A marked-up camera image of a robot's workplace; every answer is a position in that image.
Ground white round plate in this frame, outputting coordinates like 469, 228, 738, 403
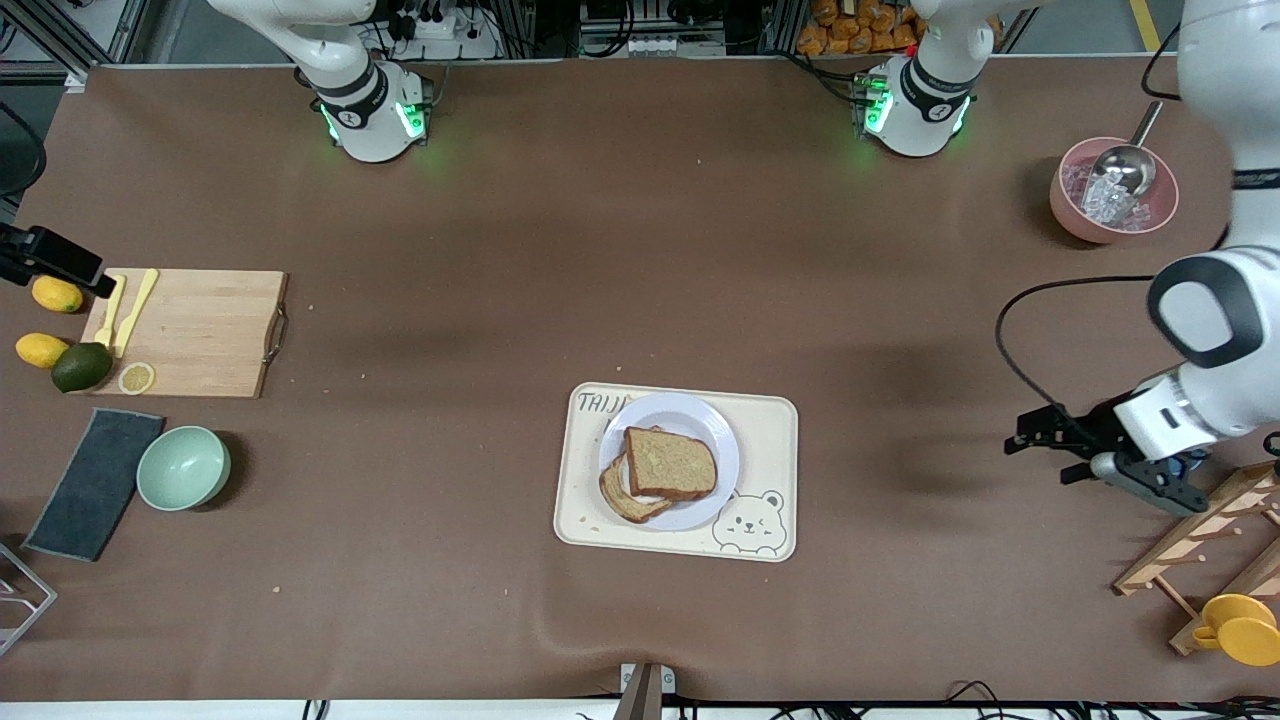
598, 391, 742, 533

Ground plain brown bread slice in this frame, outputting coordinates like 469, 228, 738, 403
624, 427, 719, 503

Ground yellow plastic fork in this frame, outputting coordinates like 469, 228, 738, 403
94, 275, 128, 349

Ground yellow lemon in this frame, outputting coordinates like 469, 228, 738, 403
15, 333, 71, 370
31, 276, 85, 315

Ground yellow plastic knife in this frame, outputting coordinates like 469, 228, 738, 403
113, 268, 160, 359

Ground green avocado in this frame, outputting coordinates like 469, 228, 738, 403
51, 342, 114, 394

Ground wooden cutting board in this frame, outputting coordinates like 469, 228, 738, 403
80, 268, 291, 399

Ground wooden dish rack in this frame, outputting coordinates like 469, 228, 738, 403
1113, 460, 1280, 657

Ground mint green bowl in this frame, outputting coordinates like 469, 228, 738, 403
136, 426, 232, 512

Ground dark grey cloth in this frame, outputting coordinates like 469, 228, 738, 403
22, 407, 166, 563

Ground pink bowl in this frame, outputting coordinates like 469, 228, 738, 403
1049, 137, 1180, 245

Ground clear ice cubes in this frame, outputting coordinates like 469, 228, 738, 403
1062, 160, 1153, 231

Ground yellow cup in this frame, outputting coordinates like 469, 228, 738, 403
1192, 594, 1280, 667

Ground metal scoop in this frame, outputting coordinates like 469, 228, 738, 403
1090, 100, 1165, 199

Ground brown table cover mat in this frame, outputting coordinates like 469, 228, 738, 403
0, 55, 1280, 703

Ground white power strip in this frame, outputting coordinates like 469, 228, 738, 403
393, 8, 501, 61

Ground orange snack packets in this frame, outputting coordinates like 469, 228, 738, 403
797, 0, 926, 57

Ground cream bear print tray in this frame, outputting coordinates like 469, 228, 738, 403
553, 382, 799, 563

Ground silver wire rack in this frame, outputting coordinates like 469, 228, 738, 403
0, 540, 58, 658

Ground grey metal bracket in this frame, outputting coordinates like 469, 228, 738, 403
615, 662, 678, 720

